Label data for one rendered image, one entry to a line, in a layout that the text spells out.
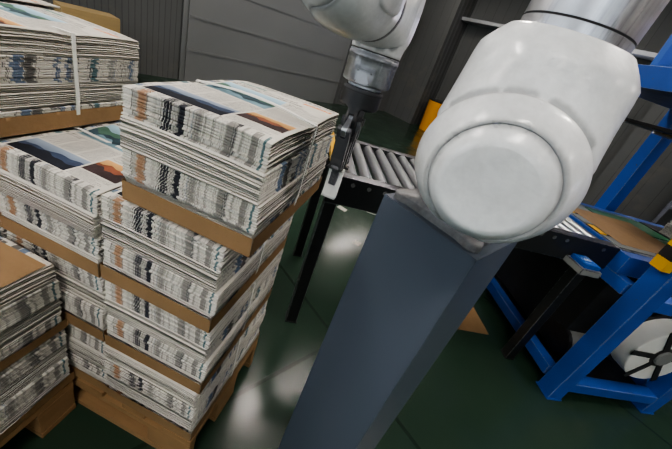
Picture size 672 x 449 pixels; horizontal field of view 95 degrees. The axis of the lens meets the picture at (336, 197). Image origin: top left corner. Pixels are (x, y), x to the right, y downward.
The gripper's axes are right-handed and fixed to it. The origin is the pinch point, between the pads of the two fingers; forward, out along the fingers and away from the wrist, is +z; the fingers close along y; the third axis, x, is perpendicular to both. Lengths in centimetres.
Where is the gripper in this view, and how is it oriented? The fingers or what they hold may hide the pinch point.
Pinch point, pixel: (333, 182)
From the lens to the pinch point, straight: 65.7
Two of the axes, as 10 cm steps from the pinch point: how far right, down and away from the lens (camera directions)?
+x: 9.1, 3.8, -1.4
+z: -2.9, 8.5, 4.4
